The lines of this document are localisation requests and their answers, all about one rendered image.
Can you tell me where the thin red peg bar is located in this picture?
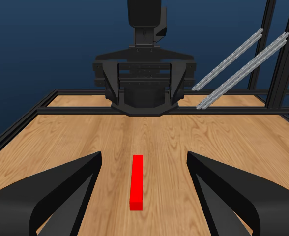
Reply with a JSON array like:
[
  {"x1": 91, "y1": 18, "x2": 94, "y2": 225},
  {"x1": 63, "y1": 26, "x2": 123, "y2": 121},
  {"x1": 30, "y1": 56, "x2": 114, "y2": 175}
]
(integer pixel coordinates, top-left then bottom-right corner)
[{"x1": 129, "y1": 154, "x2": 144, "y2": 211}]

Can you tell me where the black table frame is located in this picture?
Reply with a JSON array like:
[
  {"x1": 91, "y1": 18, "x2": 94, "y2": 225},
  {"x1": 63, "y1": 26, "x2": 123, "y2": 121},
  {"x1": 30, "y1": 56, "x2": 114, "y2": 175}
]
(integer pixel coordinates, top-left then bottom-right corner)
[{"x1": 0, "y1": 88, "x2": 289, "y2": 163}]

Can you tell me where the silver aluminium brace rail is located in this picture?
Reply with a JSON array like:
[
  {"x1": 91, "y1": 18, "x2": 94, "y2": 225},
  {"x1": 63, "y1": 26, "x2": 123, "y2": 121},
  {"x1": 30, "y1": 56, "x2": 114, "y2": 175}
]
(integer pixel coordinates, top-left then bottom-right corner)
[
  {"x1": 191, "y1": 28, "x2": 264, "y2": 92},
  {"x1": 195, "y1": 31, "x2": 289, "y2": 110}
]

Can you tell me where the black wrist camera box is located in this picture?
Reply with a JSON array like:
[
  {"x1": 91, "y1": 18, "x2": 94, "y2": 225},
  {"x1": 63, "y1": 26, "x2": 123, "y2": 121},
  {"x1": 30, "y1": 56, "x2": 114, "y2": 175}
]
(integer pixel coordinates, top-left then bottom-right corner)
[{"x1": 127, "y1": 0, "x2": 163, "y2": 47}]

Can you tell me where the black upright frame post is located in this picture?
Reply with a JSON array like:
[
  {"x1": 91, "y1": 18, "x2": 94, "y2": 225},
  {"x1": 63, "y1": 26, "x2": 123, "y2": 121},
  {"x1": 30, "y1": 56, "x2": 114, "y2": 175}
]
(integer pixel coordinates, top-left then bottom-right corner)
[
  {"x1": 247, "y1": 0, "x2": 278, "y2": 92},
  {"x1": 265, "y1": 0, "x2": 289, "y2": 109}
]

